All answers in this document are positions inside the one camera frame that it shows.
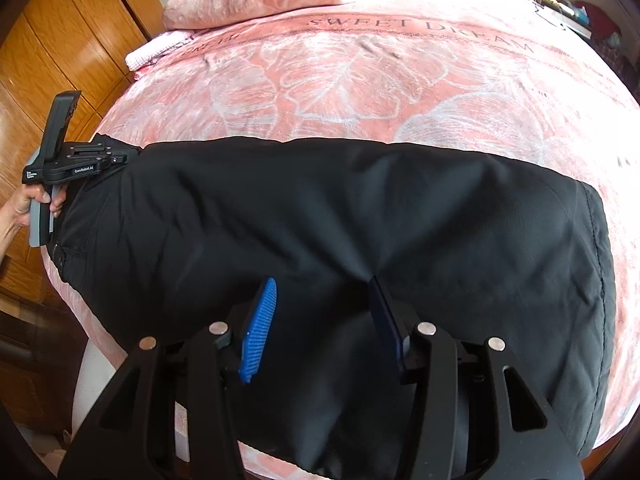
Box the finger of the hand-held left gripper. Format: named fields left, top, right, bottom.
left=102, top=144, right=146, bottom=167

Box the wooden wardrobe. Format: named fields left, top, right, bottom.
left=0, top=0, right=167, bottom=311

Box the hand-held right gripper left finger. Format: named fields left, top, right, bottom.
left=57, top=277, right=278, bottom=480

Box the white flat box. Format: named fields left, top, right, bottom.
left=562, top=4, right=594, bottom=39

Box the pink leaf-print pillow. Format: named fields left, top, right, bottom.
left=164, top=0, right=347, bottom=32

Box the black cable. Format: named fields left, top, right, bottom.
left=529, top=0, right=567, bottom=31

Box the pale pink knit cloth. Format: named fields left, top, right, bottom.
left=124, top=30, right=194, bottom=72

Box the person's left forearm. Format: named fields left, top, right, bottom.
left=0, top=227, right=23, bottom=275

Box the person's left hand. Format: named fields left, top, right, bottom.
left=0, top=184, right=67, bottom=246

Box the red clothing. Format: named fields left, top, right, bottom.
left=584, top=2, right=624, bottom=43

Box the pink leaf-print bed blanket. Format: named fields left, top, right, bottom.
left=42, top=0, right=640, bottom=480

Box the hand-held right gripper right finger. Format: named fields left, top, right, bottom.
left=367, top=277, right=586, bottom=480

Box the black jacket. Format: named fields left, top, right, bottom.
left=47, top=132, right=617, bottom=480

